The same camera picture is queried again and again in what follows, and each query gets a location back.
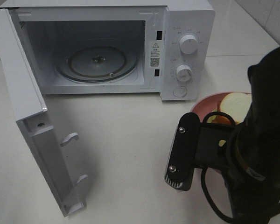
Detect round white door button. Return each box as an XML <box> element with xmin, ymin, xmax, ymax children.
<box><xmin>173</xmin><ymin>86</ymin><xmax>187</xmax><ymax>98</ymax></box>

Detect pink plate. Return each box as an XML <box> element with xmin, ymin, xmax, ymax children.
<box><xmin>191</xmin><ymin>91</ymin><xmax>252</xmax><ymax>178</ymax></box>

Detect black camera cable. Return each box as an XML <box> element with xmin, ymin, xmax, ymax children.
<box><xmin>199</xmin><ymin>112</ymin><xmax>236</xmax><ymax>220</ymax></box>

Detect glass microwave turntable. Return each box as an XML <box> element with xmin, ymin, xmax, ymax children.
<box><xmin>56</xmin><ymin>46</ymin><xmax>139</xmax><ymax>83</ymax></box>

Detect white warning label sticker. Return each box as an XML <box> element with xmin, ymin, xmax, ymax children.
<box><xmin>149</xmin><ymin>41</ymin><xmax>162</xmax><ymax>68</ymax></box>

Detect white lower microwave knob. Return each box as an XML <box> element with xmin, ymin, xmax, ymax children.
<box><xmin>176</xmin><ymin>65</ymin><xmax>193</xmax><ymax>82</ymax></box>

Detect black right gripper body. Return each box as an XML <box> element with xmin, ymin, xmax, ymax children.
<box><xmin>193</xmin><ymin>125</ymin><xmax>238</xmax><ymax>168</ymax></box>

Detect sandwich with lettuce and tomato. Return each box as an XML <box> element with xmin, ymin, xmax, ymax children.
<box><xmin>206</xmin><ymin>91</ymin><xmax>252</xmax><ymax>147</ymax></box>

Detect white microwave oven body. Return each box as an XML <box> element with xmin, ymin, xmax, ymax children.
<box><xmin>0</xmin><ymin>0</ymin><xmax>215</xmax><ymax>100</ymax></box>

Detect white upper microwave knob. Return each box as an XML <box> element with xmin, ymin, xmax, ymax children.
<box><xmin>179</xmin><ymin>34</ymin><xmax>198</xmax><ymax>55</ymax></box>

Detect white microwave knob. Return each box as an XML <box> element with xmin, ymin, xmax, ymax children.
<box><xmin>179</xmin><ymin>34</ymin><xmax>198</xmax><ymax>55</ymax></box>
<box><xmin>176</xmin><ymin>65</ymin><xmax>193</xmax><ymax>82</ymax></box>

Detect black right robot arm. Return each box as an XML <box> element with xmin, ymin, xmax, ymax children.
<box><xmin>201</xmin><ymin>47</ymin><xmax>280</xmax><ymax>224</ymax></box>

